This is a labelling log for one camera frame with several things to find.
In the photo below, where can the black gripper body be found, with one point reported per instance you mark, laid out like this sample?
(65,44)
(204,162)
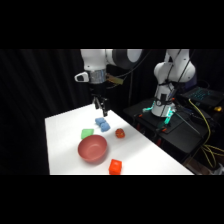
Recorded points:
(98,89)

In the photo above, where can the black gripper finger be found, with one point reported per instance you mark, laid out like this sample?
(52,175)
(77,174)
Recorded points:
(97,102)
(105,107)

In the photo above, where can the red ball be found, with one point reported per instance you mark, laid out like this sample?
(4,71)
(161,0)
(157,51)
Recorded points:
(120,133)

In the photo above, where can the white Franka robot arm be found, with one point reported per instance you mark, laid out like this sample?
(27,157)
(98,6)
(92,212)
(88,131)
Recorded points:
(96,60)

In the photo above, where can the pink bowl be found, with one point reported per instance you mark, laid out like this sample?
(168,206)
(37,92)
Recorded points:
(92,149)

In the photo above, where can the blue block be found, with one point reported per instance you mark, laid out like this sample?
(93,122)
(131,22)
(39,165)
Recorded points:
(105,127)
(99,121)

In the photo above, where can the yellowish wrist circuit board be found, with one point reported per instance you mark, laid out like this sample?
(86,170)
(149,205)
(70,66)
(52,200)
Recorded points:
(115,80)

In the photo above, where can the green block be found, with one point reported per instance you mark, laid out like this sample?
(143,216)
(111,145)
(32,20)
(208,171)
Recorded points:
(86,133)

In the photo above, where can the green base light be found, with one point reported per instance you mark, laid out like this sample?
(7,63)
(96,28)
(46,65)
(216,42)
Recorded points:
(147,109)

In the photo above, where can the orange-red cube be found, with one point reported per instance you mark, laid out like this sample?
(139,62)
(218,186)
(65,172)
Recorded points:
(115,166)

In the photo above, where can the black robot stand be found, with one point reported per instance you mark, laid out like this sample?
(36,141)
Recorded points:
(186,133)

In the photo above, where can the black laptop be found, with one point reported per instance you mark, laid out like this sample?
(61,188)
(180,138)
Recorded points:
(203,95)

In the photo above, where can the small yellow object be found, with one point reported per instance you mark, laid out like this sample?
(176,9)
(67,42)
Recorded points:
(217,108)

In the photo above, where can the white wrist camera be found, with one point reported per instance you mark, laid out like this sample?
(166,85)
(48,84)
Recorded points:
(81,77)

